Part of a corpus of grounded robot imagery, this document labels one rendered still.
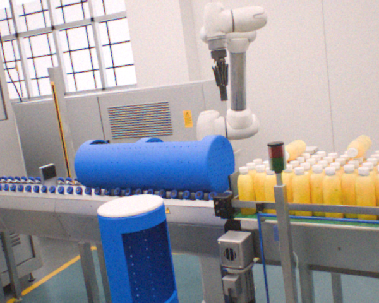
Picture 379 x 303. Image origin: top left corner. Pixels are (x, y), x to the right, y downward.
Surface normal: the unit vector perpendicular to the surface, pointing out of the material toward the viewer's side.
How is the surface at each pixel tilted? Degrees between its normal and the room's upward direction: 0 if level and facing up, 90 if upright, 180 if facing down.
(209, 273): 90
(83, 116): 90
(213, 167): 90
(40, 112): 90
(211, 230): 110
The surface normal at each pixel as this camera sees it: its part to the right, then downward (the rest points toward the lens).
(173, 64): -0.42, 0.21
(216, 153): 0.84, -0.02
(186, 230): -0.46, 0.52
